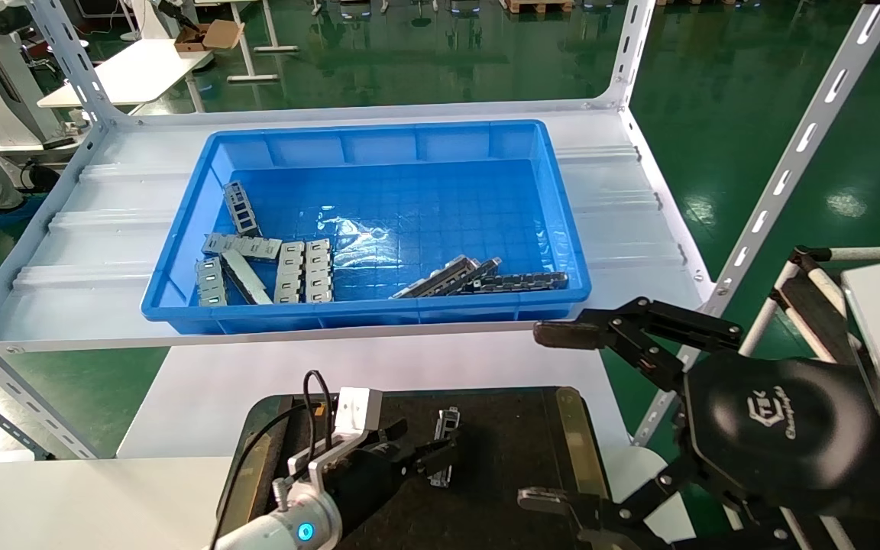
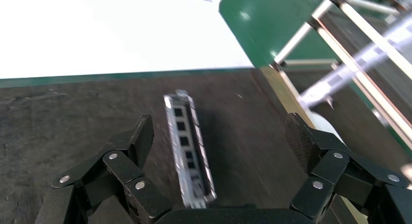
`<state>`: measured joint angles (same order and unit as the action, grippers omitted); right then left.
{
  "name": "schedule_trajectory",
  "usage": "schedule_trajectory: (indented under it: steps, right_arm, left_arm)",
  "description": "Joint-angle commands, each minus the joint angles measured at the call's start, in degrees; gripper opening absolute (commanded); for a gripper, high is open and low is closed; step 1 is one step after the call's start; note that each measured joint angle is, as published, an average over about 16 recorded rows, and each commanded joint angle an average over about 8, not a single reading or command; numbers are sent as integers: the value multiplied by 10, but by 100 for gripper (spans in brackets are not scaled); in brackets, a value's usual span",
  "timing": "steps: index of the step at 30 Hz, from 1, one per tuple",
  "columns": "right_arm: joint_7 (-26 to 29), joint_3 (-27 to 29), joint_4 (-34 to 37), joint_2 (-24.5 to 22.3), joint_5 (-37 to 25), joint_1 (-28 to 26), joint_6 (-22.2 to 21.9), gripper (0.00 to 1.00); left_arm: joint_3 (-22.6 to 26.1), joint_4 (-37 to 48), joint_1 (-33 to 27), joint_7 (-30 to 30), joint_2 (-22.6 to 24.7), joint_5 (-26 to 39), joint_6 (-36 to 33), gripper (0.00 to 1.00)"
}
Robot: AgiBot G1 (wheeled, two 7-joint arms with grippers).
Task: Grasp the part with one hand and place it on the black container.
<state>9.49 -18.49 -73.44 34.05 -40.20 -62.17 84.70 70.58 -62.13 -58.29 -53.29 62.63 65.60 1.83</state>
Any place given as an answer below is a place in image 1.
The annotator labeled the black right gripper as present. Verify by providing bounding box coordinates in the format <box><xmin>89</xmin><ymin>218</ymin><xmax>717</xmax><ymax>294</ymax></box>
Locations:
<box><xmin>517</xmin><ymin>355</ymin><xmax>880</xmax><ymax>550</ymax></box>

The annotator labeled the black felt-lined container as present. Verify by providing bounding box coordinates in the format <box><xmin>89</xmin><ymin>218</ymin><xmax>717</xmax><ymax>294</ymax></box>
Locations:
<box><xmin>214</xmin><ymin>386</ymin><xmax>613</xmax><ymax>550</ymax></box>

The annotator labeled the dark long metal part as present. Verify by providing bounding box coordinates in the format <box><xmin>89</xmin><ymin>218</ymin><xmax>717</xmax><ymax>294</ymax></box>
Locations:
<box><xmin>474</xmin><ymin>271</ymin><xmax>570</xmax><ymax>295</ymax></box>

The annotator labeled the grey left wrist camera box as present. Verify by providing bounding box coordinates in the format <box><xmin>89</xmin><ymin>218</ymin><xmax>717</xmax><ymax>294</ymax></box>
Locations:
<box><xmin>332</xmin><ymin>387</ymin><xmax>385</xmax><ymax>445</ymax></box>

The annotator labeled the silver camera mounting bracket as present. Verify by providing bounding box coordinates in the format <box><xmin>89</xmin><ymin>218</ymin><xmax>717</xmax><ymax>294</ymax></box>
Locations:
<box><xmin>272</xmin><ymin>428</ymin><xmax>380</xmax><ymax>509</ymax></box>

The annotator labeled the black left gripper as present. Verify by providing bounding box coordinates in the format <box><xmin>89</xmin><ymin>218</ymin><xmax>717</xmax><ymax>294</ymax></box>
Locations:
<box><xmin>325</xmin><ymin>418</ymin><xmax>461</xmax><ymax>537</ymax></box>

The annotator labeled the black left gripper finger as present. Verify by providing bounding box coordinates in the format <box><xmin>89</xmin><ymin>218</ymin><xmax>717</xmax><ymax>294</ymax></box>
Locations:
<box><xmin>532</xmin><ymin>296</ymin><xmax>746</xmax><ymax>395</ymax></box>

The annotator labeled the white tube trolley frame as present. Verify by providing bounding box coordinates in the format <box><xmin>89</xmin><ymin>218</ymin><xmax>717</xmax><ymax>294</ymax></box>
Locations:
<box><xmin>736</xmin><ymin>245</ymin><xmax>880</xmax><ymax>550</ymax></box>

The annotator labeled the white table leg frame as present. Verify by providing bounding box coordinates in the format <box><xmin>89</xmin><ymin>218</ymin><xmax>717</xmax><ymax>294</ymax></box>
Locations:
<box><xmin>215</xmin><ymin>0</ymin><xmax>300</xmax><ymax>84</ymax></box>

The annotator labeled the wooden pallet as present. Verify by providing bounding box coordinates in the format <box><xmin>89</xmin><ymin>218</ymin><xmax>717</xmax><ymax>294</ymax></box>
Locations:
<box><xmin>504</xmin><ymin>0</ymin><xmax>575</xmax><ymax>15</ymax></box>

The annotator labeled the blue plastic bin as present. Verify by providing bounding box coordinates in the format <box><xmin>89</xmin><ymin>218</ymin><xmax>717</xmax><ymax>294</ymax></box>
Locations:
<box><xmin>141</xmin><ymin>119</ymin><xmax>592</xmax><ymax>335</ymax></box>

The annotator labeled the white background table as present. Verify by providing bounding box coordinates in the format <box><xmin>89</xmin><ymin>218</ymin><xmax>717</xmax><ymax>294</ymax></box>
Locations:
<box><xmin>37</xmin><ymin>36</ymin><xmax>215</xmax><ymax>113</ymax></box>

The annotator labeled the white metal shelf rack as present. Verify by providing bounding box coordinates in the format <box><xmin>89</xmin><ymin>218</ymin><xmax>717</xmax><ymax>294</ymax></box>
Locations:
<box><xmin>0</xmin><ymin>0</ymin><xmax>880</xmax><ymax>461</ymax></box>

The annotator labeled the open cardboard box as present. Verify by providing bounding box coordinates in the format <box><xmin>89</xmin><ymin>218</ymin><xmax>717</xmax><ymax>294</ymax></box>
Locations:
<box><xmin>173</xmin><ymin>20</ymin><xmax>245</xmax><ymax>53</ymax></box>

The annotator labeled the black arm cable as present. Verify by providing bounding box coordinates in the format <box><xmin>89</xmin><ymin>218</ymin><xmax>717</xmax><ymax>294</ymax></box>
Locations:
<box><xmin>209</xmin><ymin>370</ymin><xmax>336</xmax><ymax>550</ymax></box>

